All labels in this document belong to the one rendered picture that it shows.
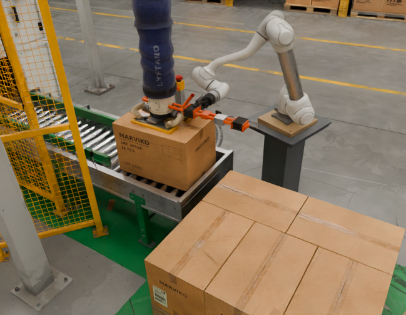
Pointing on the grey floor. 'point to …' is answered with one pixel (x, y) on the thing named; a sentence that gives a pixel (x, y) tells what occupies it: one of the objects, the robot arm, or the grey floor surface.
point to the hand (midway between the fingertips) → (193, 111)
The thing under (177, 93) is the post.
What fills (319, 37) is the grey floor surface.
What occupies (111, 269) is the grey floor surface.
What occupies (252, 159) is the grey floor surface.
